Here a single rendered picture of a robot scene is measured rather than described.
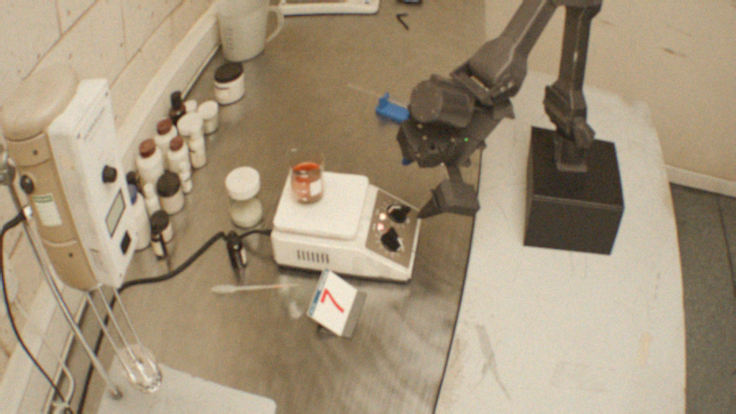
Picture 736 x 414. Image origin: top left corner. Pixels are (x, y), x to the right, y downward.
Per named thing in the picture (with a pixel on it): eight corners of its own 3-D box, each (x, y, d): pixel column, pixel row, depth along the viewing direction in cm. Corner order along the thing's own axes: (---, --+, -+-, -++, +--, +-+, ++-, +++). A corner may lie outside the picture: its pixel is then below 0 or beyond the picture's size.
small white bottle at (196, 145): (204, 154, 134) (201, 120, 128) (207, 165, 132) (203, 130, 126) (190, 160, 134) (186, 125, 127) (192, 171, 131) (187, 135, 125)
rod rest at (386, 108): (431, 122, 140) (431, 108, 137) (421, 131, 138) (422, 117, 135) (384, 103, 144) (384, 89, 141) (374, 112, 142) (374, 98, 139)
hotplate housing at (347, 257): (420, 222, 122) (423, 183, 116) (409, 286, 113) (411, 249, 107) (280, 205, 125) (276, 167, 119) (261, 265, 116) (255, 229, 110)
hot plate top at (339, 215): (370, 180, 117) (370, 176, 116) (356, 241, 109) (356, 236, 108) (291, 172, 118) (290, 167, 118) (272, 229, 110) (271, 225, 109)
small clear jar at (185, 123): (184, 137, 139) (181, 112, 134) (208, 136, 138) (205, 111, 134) (177, 156, 135) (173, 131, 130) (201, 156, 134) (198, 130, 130)
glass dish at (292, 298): (314, 293, 112) (313, 284, 110) (296, 317, 109) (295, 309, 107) (282, 279, 114) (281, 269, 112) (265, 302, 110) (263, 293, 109)
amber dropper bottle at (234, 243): (234, 271, 114) (227, 241, 110) (227, 259, 116) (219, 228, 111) (250, 264, 116) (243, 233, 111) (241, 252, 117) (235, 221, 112)
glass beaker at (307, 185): (333, 191, 115) (332, 149, 109) (315, 215, 111) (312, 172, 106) (298, 179, 117) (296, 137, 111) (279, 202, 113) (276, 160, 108)
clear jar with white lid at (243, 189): (268, 204, 125) (264, 167, 119) (258, 232, 121) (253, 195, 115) (236, 200, 126) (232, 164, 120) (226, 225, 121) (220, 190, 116)
